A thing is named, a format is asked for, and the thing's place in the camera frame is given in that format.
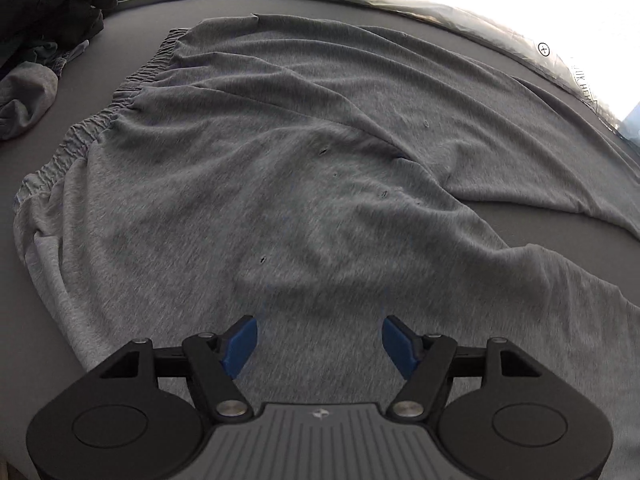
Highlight grey sweatpants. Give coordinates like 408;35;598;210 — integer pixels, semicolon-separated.
13;15;639;479

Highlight dark grey garment on pile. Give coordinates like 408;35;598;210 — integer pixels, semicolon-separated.
1;0;117;76

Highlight light grey garment in pile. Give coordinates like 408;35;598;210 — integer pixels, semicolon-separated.
1;40;90;142

